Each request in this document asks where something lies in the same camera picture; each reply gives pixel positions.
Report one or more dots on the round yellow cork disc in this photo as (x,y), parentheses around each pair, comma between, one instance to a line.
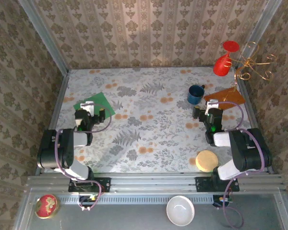
(206,160)

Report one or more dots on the dark blue mug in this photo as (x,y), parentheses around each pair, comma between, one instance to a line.
(195,94)

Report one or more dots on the aluminium frame post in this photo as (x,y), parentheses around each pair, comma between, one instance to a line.
(45,36)

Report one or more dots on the green paper sheet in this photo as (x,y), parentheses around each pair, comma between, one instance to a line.
(99,99)

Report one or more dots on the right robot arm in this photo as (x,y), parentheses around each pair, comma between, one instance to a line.
(249,148)

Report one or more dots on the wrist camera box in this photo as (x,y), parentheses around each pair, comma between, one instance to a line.
(212,105)
(87,105)

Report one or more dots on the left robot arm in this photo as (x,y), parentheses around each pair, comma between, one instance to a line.
(50,148)

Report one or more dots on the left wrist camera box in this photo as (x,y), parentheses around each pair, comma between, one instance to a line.
(87,105)

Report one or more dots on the aluminium front frame rail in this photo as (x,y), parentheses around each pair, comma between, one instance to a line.
(153,182)

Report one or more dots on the white bowl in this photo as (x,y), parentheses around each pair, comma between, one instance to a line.
(180,210)

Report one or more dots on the red embroidered round tin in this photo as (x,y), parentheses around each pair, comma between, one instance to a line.
(47,206)

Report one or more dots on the floral patterned table cover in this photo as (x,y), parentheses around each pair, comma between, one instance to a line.
(146,79)

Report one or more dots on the small controller board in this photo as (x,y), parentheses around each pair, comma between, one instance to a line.
(224,199)
(90,198)

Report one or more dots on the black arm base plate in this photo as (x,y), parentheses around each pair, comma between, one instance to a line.
(202,184)
(104,185)

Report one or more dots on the red plastic wine glass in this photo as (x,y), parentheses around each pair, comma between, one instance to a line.
(222,65)

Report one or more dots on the aluminium side rail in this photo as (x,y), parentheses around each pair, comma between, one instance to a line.
(56,112)
(250,109)

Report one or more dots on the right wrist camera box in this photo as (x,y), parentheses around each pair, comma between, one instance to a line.
(212,105)

